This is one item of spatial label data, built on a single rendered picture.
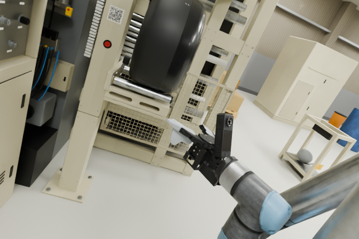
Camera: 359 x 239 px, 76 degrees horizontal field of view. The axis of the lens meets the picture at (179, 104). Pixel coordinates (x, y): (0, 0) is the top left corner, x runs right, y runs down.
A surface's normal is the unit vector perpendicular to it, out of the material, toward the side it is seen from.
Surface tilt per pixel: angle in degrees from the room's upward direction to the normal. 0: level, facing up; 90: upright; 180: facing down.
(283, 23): 90
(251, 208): 90
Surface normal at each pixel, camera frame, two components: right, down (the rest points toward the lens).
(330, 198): -0.56, 0.21
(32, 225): 0.36, -0.87
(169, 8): 0.27, -0.29
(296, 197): -0.83, -0.38
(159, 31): 0.13, 0.14
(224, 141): 0.71, 0.01
